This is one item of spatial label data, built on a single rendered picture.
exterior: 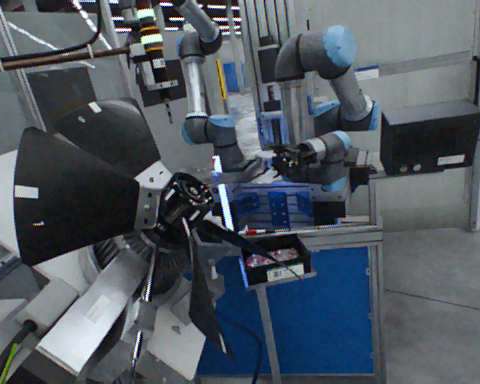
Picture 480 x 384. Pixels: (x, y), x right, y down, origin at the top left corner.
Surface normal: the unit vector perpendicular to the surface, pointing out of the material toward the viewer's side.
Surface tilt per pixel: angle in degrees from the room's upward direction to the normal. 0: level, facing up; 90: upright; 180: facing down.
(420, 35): 90
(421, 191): 90
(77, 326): 50
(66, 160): 74
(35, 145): 68
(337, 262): 90
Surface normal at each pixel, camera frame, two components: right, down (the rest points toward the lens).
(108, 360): 0.07, 0.53
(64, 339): 0.64, -0.68
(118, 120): 0.29, -0.50
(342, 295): -0.14, 0.36
